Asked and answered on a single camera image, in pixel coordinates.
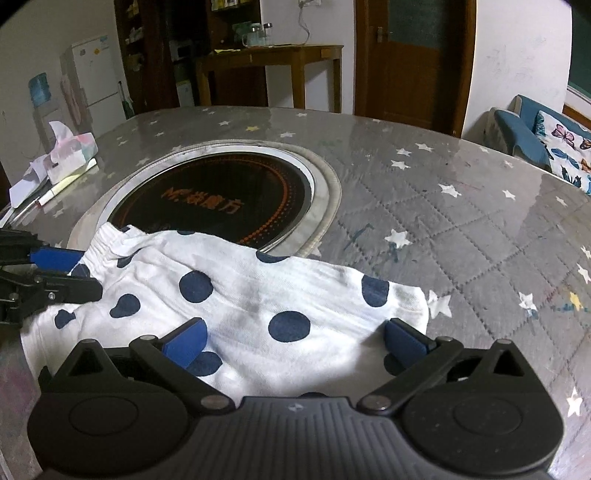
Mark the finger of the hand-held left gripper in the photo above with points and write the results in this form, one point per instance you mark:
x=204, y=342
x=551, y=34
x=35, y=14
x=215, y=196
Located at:
x=69, y=290
x=53, y=257

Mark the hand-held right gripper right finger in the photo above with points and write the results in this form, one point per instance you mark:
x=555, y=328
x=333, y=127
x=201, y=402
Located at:
x=406, y=341

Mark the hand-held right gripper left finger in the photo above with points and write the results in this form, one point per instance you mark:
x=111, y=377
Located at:
x=184, y=344

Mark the white polka dot pants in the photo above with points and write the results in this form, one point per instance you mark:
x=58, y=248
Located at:
x=258, y=286

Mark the white marker pen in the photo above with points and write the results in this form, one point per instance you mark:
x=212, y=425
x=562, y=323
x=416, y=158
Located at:
x=64, y=184

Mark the white papers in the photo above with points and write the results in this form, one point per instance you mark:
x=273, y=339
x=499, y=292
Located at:
x=25, y=187

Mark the pastel tissue box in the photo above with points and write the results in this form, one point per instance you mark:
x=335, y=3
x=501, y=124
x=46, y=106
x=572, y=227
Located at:
x=76, y=154

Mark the round black induction cooktop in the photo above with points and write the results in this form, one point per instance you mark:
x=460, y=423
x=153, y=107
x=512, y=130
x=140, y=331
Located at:
x=207, y=198

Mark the pink hanging cloth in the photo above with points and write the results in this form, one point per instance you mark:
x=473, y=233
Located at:
x=71, y=101

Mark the water dispenser with blue bottle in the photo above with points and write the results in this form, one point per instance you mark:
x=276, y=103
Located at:
x=40, y=90

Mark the white refrigerator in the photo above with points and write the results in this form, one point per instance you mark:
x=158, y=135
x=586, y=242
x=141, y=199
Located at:
x=99, y=74

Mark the white storage box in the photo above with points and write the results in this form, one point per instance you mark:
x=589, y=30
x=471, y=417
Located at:
x=185, y=94

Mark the dark wooden shelf cabinet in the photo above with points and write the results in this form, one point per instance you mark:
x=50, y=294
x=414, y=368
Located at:
x=152, y=46

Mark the blue sofa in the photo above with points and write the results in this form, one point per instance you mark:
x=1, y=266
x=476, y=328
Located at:
x=521, y=134

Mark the white microwave oven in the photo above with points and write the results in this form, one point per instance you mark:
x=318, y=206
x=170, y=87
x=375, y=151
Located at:
x=181, y=50

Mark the butterfly print pillow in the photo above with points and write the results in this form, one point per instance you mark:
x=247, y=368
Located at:
x=565, y=147

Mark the brown wooden door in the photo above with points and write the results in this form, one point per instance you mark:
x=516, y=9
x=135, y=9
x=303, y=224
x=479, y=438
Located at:
x=406, y=83

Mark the yellow paper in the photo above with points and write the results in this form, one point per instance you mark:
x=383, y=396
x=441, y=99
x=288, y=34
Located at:
x=224, y=51

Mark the wooden side table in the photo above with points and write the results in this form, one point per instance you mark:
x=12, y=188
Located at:
x=295, y=53

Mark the glass jar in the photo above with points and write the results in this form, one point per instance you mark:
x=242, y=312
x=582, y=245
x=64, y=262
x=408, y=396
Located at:
x=268, y=34

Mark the green framed window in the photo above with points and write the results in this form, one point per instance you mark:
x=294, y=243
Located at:
x=581, y=55

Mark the white wall socket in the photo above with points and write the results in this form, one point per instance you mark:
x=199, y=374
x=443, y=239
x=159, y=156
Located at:
x=309, y=2

